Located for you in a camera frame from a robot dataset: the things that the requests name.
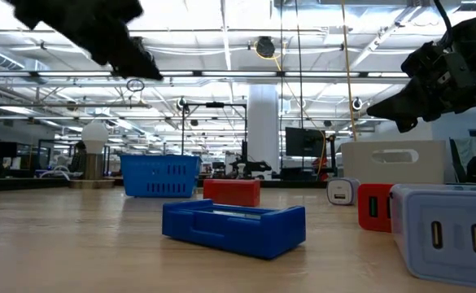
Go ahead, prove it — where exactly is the yellow hanging cord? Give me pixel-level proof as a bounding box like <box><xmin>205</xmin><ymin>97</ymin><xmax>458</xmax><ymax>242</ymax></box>
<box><xmin>340</xmin><ymin>0</ymin><xmax>359</xmax><ymax>143</ymax></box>

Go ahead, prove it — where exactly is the black hanging cable ring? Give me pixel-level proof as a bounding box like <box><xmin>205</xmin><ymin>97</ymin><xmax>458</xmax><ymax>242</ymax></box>
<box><xmin>125</xmin><ymin>77</ymin><xmax>146</xmax><ymax>94</ymax></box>

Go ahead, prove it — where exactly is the black hanging cable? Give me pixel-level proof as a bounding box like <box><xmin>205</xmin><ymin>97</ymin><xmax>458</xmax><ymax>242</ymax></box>
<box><xmin>278</xmin><ymin>0</ymin><xmax>284</xmax><ymax>172</ymax></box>
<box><xmin>295</xmin><ymin>0</ymin><xmax>304</xmax><ymax>129</ymax></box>

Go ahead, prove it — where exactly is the red charger with dark ports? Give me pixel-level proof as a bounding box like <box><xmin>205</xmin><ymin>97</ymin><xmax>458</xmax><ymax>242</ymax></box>
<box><xmin>203</xmin><ymin>178</ymin><xmax>262</xmax><ymax>208</ymax></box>

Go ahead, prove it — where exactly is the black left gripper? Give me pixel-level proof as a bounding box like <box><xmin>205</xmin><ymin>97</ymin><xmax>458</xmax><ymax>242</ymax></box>
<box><xmin>3</xmin><ymin>0</ymin><xmax>164</xmax><ymax>81</ymax></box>

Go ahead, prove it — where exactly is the red charger with green port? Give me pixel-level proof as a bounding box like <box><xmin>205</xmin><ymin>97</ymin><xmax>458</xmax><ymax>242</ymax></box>
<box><xmin>357</xmin><ymin>183</ymin><xmax>394</xmax><ymax>234</ymax></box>

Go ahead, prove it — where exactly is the dark desk monitor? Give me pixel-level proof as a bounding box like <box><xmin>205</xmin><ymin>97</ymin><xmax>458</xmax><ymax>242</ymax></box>
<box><xmin>0</xmin><ymin>141</ymin><xmax>19</xmax><ymax>160</ymax></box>

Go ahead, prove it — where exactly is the white coiled hose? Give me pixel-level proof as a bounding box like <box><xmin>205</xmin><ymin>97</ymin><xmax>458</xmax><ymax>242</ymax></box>
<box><xmin>37</xmin><ymin>164</ymin><xmax>72</xmax><ymax>180</ymax></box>

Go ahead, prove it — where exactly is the distant black rig frame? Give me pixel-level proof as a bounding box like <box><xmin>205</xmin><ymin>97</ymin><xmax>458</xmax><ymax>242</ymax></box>
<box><xmin>181</xmin><ymin>102</ymin><xmax>248</xmax><ymax>156</ymax></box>

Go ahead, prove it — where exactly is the pale grey plastic bin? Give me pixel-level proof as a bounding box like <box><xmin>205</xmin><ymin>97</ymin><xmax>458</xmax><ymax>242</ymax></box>
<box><xmin>340</xmin><ymin>140</ymin><xmax>447</xmax><ymax>186</ymax></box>

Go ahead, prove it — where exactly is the overhead LED light bar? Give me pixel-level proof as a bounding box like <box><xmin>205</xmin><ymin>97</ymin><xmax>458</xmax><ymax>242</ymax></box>
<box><xmin>158</xmin><ymin>69</ymin><xmax>409</xmax><ymax>79</ymax></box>

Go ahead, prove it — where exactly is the blue cased LCD display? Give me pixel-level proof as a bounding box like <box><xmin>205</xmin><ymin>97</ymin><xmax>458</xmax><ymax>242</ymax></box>
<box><xmin>161</xmin><ymin>198</ymin><xmax>307</xmax><ymax>260</ymax></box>

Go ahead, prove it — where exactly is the light blue USB charger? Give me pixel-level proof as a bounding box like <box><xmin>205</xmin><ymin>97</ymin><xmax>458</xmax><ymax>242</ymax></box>
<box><xmin>389</xmin><ymin>183</ymin><xmax>476</xmax><ymax>291</ymax></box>

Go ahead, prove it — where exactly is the black ceiling cable reel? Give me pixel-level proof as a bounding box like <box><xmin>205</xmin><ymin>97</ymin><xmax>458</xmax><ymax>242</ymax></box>
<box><xmin>255</xmin><ymin>36</ymin><xmax>277</xmax><ymax>59</ymax></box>

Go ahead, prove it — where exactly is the white structural column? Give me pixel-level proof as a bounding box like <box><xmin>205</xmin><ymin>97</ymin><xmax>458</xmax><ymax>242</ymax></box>
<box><xmin>247</xmin><ymin>84</ymin><xmax>281</xmax><ymax>172</ymax></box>

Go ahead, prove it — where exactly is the blue plastic basket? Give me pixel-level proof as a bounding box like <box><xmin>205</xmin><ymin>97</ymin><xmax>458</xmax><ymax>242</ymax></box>
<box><xmin>120</xmin><ymin>153</ymin><xmax>203</xmax><ymax>199</ymax></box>

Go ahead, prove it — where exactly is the black aluminium rig frame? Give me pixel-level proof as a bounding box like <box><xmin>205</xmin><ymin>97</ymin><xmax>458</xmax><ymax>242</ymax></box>
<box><xmin>0</xmin><ymin>177</ymin><xmax>341</xmax><ymax>194</ymax></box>

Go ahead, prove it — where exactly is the small pale lavender charger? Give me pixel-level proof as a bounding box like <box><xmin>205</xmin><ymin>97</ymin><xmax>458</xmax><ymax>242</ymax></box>
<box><xmin>325</xmin><ymin>177</ymin><xmax>361</xmax><ymax>206</ymax></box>

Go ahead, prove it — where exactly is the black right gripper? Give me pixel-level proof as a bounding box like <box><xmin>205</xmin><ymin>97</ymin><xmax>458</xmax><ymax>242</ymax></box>
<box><xmin>366</xmin><ymin>52</ymin><xmax>476</xmax><ymax>133</ymax></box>

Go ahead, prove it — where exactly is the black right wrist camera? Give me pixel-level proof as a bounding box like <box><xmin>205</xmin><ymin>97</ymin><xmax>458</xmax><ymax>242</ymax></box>
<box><xmin>400</xmin><ymin>40</ymin><xmax>452</xmax><ymax>81</ymax></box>

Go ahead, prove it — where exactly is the white bulb lamp metal base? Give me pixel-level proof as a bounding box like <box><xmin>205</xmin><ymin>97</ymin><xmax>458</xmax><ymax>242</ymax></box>
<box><xmin>68</xmin><ymin>120</ymin><xmax>116</xmax><ymax>190</ymax></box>

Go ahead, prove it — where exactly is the black monitor on stand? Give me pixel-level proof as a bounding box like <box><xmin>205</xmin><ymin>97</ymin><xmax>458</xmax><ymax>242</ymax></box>
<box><xmin>285</xmin><ymin>126</ymin><xmax>327</xmax><ymax>158</ymax></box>

